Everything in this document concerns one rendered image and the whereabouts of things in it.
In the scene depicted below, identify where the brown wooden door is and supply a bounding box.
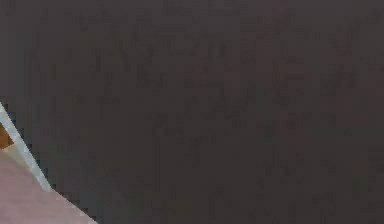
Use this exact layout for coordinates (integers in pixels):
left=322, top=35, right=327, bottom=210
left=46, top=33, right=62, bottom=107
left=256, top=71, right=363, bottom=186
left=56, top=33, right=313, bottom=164
left=0, top=122, right=15, bottom=150

